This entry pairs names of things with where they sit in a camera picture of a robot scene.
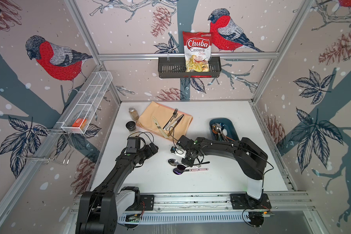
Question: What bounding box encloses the silver spoon black handle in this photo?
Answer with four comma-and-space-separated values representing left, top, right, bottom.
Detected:
215, 123, 227, 141

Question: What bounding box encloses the purple spoon pink handle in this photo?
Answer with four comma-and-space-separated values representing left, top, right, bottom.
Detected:
173, 168, 209, 175

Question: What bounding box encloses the wire hook rack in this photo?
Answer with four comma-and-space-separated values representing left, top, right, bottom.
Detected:
16, 127, 76, 165

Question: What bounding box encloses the clear wire wall shelf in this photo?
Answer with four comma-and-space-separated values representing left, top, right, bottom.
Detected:
61, 71, 113, 134

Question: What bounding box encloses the brown spice jar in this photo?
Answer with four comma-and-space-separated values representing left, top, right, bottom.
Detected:
129, 107, 139, 121

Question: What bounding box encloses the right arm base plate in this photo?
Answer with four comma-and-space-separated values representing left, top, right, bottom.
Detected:
230, 193, 272, 210

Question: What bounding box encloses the silver spoon green handle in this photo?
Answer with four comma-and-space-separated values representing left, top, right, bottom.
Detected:
211, 124, 224, 141

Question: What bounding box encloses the gold cream handled knife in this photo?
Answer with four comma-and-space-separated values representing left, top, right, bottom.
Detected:
152, 117, 169, 138

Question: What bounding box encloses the black wall basket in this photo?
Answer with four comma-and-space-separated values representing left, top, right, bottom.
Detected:
158, 57, 222, 79

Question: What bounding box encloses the silver fork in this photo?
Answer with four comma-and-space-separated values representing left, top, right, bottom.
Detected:
163, 108, 178, 130

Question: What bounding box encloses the purple metallic spoon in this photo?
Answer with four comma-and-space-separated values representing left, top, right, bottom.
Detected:
177, 161, 210, 170

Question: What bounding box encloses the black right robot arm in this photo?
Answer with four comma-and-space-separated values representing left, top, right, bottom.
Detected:
176, 135, 268, 200

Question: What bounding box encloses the peach cloth napkin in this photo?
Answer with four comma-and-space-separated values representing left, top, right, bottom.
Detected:
136, 102, 193, 142

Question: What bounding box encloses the red Chuba chips bag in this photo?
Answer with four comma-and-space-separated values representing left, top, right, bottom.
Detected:
182, 32, 213, 72

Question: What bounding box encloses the teal plastic storage box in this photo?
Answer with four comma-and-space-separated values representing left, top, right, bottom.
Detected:
209, 118, 239, 141

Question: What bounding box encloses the small red box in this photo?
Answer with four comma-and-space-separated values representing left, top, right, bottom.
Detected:
72, 118, 87, 129

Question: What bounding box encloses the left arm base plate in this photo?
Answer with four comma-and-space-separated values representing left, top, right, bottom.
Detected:
125, 195, 155, 211

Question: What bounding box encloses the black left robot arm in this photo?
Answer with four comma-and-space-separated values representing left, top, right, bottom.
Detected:
75, 136, 159, 234

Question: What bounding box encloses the black round lid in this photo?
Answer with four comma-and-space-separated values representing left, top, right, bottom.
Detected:
125, 121, 136, 132

